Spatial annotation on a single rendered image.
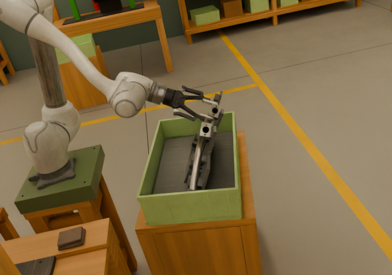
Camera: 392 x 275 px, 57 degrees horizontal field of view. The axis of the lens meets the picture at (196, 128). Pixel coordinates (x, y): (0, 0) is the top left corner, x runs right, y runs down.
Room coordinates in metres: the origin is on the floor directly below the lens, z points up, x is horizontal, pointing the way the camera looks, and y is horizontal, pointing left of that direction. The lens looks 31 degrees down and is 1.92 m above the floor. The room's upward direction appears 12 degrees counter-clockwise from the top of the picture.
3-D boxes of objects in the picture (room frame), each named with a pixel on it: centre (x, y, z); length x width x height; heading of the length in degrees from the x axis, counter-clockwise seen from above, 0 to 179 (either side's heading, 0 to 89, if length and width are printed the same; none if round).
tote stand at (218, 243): (1.44, 0.04, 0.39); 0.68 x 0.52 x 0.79; 172
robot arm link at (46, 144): (1.49, 0.71, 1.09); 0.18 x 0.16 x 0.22; 169
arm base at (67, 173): (1.47, 0.73, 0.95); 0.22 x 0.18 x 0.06; 101
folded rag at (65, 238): (1.03, 0.56, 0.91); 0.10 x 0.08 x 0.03; 93
